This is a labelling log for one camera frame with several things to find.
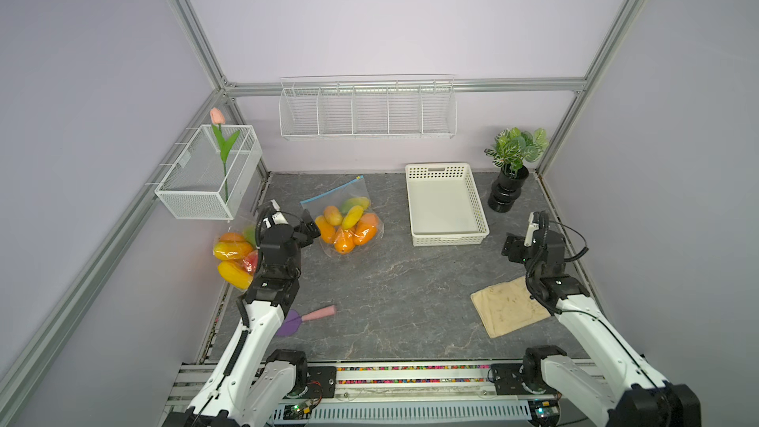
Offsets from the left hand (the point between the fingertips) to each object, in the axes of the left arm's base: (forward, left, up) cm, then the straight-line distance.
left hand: (294, 219), depth 78 cm
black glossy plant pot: (+17, -67, -13) cm, 70 cm away
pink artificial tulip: (+19, +19, +10) cm, 29 cm away
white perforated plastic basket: (+18, -47, -21) cm, 54 cm away
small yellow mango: (+10, -14, -16) cm, 23 cm away
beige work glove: (-19, -59, -24) cm, 67 cm away
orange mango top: (+5, -18, -15) cm, 24 cm away
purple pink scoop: (-18, +4, -24) cm, 30 cm away
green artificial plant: (+20, -65, +3) cm, 68 cm away
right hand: (-5, -64, -8) cm, 64 cm away
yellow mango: (-4, +19, -8) cm, 21 cm away
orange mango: (+1, -11, -16) cm, 19 cm away
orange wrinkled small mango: (+12, -7, -16) cm, 22 cm away
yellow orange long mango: (+8, -5, -18) cm, 21 cm away
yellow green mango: (+21, -17, -20) cm, 34 cm away
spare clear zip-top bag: (+24, -8, -20) cm, 32 cm away
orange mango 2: (-8, +17, -12) cm, 22 cm away
